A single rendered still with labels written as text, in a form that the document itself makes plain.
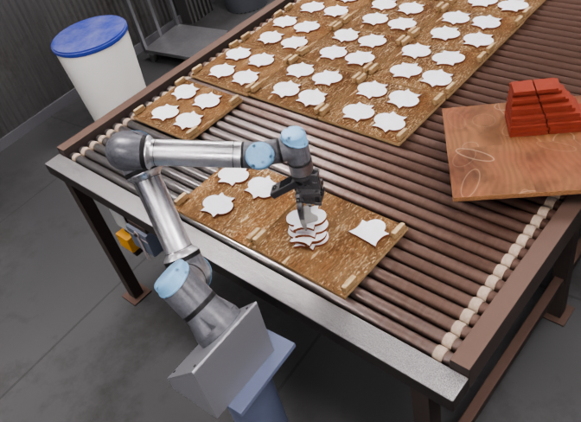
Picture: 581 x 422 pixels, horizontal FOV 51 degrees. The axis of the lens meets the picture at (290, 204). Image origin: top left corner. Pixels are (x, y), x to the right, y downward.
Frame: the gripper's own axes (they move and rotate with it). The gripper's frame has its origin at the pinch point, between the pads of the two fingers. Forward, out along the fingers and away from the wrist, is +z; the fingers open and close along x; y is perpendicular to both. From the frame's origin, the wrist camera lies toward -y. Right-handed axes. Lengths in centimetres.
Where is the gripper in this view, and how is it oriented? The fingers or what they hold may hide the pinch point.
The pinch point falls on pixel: (306, 217)
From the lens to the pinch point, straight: 203.2
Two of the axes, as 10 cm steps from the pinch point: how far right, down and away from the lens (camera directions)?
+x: 1.7, -6.9, 7.1
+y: 9.7, -0.2, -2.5
